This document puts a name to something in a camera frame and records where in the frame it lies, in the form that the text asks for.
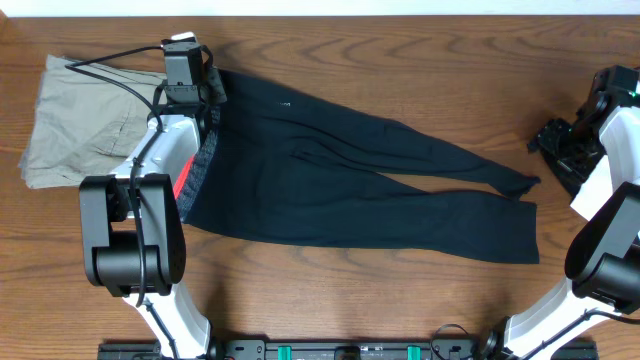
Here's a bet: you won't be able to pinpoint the black leggings red waistband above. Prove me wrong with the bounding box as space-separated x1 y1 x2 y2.
177 71 539 264

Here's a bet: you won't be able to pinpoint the black and white garment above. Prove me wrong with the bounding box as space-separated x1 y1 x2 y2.
550 155 613 220

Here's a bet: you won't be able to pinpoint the folded khaki trousers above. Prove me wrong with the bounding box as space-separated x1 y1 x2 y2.
19 55 150 189

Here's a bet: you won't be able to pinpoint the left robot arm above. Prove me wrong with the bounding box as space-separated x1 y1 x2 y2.
79 65 226 359

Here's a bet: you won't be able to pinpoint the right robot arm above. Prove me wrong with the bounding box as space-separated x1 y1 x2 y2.
473 65 639 359

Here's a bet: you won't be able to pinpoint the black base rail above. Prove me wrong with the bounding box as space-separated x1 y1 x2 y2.
97 338 600 360

